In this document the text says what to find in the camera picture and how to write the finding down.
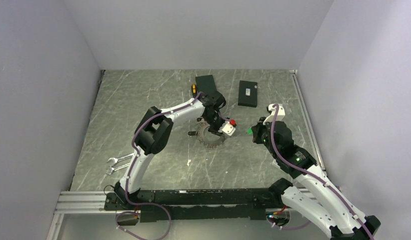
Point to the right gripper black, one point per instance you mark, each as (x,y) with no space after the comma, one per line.
(257,129)

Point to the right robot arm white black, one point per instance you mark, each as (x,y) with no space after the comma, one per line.
(310,192)

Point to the silver wrench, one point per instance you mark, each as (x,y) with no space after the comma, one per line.
(114,160)
(113,169)

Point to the black box with label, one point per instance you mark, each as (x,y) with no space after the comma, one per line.
(248,94)

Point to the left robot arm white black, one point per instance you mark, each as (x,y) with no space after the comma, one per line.
(154,130)

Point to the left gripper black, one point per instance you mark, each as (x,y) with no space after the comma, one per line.
(215,131)

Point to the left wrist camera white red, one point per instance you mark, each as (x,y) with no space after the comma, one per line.
(228,128)

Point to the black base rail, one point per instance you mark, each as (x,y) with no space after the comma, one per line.
(201,204)

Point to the silver wrench lower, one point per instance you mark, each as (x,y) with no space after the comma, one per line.
(113,169)

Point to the silver wrench upper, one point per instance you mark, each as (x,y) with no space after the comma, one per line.
(114,160)

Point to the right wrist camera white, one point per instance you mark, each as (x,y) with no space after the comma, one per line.
(276,112)

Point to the black box left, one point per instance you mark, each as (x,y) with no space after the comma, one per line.
(206,84)

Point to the yellow black screwdriver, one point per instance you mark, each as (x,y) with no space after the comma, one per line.
(194,90)

